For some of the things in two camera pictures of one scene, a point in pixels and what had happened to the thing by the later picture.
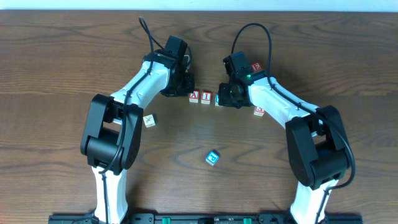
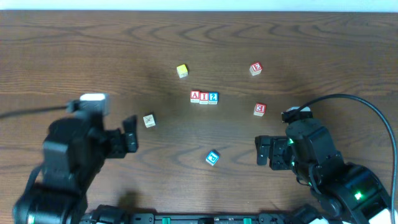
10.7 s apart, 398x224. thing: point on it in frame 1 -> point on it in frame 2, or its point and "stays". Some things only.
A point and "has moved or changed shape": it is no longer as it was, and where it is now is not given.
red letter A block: (194, 96) stays
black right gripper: (226, 97) -> (277, 153)
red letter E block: (256, 66) stays
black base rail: (206, 218) stays
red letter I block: (206, 98) stays
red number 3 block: (259, 111) stays
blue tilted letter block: (212, 158) stays
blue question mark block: (216, 99) has moved or changed shape
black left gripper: (182, 88) -> (116, 143)
